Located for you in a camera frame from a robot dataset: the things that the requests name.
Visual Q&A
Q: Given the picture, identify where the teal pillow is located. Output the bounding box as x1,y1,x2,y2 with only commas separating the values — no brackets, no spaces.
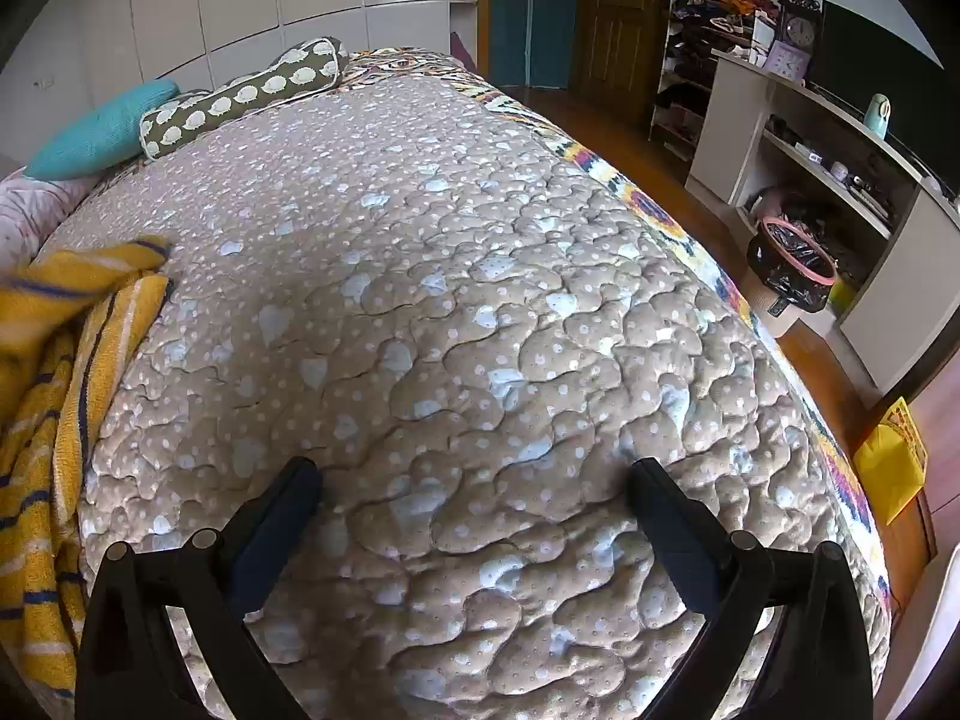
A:
26,80,181,181

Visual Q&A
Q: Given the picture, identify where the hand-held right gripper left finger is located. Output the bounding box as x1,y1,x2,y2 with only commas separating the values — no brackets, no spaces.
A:
75,456,325,720

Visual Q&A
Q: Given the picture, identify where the yellow striped knit garment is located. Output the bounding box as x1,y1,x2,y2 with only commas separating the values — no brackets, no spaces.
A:
0,236,172,698

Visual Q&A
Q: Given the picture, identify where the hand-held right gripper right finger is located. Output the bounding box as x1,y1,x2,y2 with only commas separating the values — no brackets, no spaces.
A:
626,457,875,720

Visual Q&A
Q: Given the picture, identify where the dark ornate table clock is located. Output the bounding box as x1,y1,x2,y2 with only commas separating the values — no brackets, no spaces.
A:
776,0,822,53

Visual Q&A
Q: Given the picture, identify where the white television cabinet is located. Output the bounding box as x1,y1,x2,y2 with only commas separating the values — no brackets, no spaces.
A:
686,51,960,410

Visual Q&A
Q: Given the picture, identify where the white rack with clothes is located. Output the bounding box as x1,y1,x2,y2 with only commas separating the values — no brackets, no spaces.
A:
649,0,781,166

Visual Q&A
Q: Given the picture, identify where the trash bin with black bag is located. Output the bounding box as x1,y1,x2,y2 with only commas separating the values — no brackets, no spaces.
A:
746,215,837,338

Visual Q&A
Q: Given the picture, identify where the teal door panel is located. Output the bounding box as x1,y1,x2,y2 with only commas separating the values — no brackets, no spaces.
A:
487,0,578,89

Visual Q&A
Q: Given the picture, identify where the purple alarm clock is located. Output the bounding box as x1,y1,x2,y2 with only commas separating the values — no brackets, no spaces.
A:
766,41,811,82

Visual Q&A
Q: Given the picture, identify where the beige quilted dotted bedspread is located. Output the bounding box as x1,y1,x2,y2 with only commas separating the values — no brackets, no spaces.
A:
37,71,893,720

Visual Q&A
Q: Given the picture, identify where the green white-dotted bolster pillow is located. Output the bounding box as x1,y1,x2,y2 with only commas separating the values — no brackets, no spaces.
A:
140,37,348,161

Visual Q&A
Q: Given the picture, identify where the black television screen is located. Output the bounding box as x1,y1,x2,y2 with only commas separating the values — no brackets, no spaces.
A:
808,0,960,196

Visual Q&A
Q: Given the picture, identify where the pink floral duvet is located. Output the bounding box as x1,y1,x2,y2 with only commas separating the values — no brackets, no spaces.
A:
0,165,106,278

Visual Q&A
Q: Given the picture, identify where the yellow bag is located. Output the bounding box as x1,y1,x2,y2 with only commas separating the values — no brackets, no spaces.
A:
853,396,929,526

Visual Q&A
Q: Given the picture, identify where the brown wooden door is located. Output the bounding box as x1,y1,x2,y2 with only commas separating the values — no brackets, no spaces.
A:
574,0,668,102

